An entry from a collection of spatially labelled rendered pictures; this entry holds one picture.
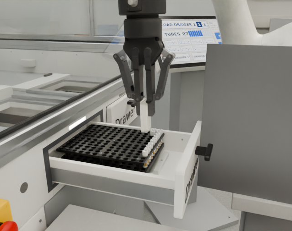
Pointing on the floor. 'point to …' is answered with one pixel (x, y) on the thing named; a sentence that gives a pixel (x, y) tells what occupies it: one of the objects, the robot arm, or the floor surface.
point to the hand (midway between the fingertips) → (146, 115)
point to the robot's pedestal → (265, 214)
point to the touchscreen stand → (177, 113)
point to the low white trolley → (101, 222)
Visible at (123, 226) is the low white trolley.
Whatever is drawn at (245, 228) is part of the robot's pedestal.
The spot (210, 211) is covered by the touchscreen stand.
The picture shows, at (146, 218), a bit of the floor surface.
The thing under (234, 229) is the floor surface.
